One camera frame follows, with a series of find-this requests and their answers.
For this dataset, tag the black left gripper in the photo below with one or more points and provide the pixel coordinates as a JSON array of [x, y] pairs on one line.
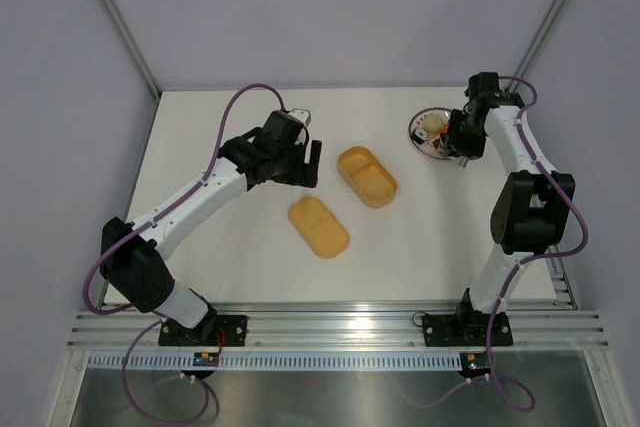
[[305, 173]]

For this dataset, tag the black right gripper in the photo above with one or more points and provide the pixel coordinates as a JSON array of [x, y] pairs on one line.
[[471, 149]]

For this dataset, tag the yellow lunch box base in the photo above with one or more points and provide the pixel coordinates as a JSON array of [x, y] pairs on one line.
[[367, 177]]

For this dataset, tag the stainless steel food tongs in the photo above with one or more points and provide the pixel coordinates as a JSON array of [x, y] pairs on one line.
[[463, 161]]

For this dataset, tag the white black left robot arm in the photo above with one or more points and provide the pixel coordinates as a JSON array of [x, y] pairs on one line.
[[135, 253]]

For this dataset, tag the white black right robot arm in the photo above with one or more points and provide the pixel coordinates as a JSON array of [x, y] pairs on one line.
[[529, 216]]

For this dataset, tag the yellow lunch box lid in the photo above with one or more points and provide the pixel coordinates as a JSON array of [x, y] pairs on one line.
[[319, 227]]

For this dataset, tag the round beige bun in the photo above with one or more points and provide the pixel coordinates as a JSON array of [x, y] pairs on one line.
[[432, 123]]

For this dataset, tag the white patterned round plate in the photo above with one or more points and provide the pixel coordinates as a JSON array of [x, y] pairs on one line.
[[427, 148]]

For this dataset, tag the sushi roll with seaweed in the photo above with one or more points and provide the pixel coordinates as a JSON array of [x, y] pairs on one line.
[[419, 135]]

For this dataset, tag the reflective metal front panel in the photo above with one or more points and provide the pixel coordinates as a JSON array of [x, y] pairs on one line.
[[560, 383]]

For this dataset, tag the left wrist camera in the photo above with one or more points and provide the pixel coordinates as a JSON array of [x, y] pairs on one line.
[[302, 115]]

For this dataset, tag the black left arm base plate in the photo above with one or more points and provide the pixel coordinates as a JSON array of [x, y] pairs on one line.
[[230, 330]]

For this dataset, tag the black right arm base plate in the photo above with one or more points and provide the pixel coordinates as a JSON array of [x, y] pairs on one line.
[[450, 331]]

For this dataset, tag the right aluminium corner post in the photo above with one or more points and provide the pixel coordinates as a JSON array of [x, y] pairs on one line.
[[542, 34]]

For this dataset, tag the aluminium corner post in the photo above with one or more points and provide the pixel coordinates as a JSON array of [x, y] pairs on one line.
[[131, 47], [542, 34]]

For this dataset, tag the slotted white cable duct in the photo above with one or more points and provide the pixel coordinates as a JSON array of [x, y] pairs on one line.
[[280, 361]]

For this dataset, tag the aluminium rail frame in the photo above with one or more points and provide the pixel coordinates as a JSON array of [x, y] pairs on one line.
[[350, 326]]

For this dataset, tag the left aluminium corner post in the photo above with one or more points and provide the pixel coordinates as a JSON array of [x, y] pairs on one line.
[[131, 47]]

